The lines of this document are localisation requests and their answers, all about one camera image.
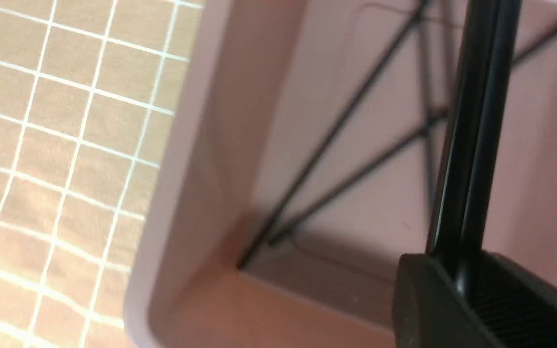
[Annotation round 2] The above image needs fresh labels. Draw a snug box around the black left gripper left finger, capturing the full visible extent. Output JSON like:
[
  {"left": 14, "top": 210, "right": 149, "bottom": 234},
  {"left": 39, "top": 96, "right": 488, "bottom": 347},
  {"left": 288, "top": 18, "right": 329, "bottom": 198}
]
[{"left": 393, "top": 254, "right": 504, "bottom": 348}]

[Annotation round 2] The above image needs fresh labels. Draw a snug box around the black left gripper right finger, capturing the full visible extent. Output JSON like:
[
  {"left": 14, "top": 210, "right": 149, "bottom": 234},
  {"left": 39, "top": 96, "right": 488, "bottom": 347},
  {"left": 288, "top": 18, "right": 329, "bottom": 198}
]
[{"left": 471, "top": 252, "right": 557, "bottom": 348}]

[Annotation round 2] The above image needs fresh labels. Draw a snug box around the black chopstick in bin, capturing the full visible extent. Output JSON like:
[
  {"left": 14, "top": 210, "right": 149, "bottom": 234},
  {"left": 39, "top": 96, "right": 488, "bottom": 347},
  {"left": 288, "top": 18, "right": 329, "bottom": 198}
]
[
  {"left": 268, "top": 22, "right": 557, "bottom": 246},
  {"left": 236, "top": 0, "right": 430, "bottom": 270}
]

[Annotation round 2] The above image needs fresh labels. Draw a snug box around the pink plastic bin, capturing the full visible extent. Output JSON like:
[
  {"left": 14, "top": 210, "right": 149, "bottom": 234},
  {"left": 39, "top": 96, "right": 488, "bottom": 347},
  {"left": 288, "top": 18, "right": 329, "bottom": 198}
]
[{"left": 123, "top": 0, "right": 557, "bottom": 348}]

